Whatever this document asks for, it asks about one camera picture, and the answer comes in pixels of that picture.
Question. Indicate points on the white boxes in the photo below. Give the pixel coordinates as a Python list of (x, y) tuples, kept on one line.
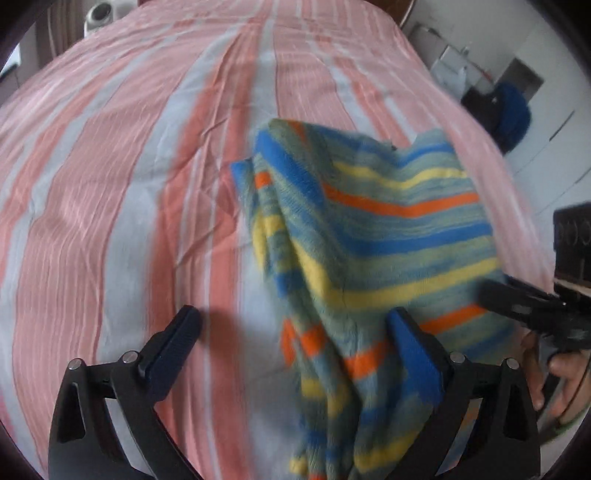
[(452, 69)]

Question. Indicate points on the brown wooden headboard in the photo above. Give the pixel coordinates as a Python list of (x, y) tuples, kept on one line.
[(401, 11)]

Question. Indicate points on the person's right hand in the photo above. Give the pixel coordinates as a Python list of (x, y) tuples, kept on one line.
[(565, 378)]

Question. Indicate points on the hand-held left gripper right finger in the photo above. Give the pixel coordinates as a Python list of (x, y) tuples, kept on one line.
[(418, 355)]

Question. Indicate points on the pink striped bed sheet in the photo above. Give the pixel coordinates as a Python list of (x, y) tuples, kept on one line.
[(115, 194)]

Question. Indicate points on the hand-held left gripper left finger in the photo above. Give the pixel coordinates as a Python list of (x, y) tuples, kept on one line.
[(173, 350)]

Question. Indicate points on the blue cloth item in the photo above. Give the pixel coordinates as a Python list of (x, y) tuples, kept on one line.
[(512, 115)]

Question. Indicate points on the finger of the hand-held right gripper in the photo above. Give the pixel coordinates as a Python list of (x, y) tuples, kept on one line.
[(521, 300)]

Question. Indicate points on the multicolour striped shirt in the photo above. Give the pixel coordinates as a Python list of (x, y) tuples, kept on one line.
[(369, 230)]

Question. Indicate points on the white round device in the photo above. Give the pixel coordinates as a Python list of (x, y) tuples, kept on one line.
[(104, 14)]

